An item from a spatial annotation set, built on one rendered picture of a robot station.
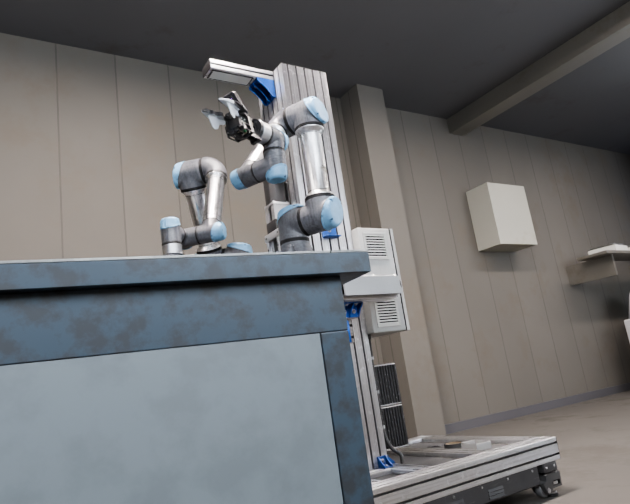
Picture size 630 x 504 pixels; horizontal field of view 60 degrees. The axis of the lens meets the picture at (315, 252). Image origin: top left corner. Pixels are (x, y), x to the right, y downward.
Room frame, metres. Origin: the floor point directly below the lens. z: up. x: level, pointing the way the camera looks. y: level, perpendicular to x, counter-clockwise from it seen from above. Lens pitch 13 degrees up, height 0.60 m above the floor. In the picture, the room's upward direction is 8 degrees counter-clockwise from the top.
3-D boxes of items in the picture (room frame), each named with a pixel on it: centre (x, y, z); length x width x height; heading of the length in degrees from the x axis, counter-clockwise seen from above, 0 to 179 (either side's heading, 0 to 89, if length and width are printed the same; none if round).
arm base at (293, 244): (2.06, 0.07, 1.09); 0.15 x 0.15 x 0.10
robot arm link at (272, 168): (1.77, 0.11, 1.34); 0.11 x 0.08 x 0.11; 59
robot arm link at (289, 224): (2.06, 0.07, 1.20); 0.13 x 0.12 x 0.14; 59
